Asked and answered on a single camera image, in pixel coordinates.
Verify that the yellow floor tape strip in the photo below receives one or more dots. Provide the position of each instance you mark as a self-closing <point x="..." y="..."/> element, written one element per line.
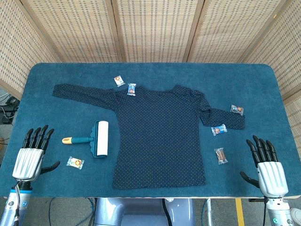
<point x="239" y="212"/>

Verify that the yellow white snack packet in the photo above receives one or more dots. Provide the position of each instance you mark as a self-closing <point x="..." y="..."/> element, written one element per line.
<point x="75" y="163"/>

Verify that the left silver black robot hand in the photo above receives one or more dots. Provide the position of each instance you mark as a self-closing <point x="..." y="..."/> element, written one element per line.
<point x="27" y="164"/>

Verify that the grey-blue robot torso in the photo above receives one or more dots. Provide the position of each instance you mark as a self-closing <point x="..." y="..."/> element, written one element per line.
<point x="141" y="212"/>

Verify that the dark blue polka dot shirt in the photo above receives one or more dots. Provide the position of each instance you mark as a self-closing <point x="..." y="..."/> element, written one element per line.
<point x="160" y="141"/>

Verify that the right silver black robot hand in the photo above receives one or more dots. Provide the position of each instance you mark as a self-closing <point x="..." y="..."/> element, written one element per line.
<point x="272" y="179"/>

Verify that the blue white snack packet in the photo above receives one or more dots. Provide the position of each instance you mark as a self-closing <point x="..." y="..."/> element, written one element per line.
<point x="131" y="89"/>

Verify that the large blue snack packet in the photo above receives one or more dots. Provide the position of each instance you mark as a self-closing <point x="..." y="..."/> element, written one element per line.
<point x="219" y="130"/>

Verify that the white red snack packet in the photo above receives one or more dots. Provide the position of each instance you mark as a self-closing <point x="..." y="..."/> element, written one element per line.
<point x="118" y="80"/>

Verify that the teal plush table cover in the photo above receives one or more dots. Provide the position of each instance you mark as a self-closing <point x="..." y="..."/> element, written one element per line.
<point x="164" y="73"/>

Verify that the woven bamboo folding screen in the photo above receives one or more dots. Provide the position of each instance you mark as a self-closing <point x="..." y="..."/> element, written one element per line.
<point x="155" y="30"/>

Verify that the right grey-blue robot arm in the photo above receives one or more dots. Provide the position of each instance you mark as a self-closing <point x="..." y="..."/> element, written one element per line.
<point x="279" y="212"/>

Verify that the teal white lint roller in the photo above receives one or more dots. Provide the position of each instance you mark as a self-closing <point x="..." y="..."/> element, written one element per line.
<point x="102" y="139"/>

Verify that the brown snack in clear wrapper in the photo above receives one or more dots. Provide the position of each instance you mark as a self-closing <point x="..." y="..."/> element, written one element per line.
<point x="221" y="155"/>

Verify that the dark clear snack packet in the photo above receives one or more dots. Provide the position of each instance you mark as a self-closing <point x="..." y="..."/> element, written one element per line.
<point x="236" y="109"/>

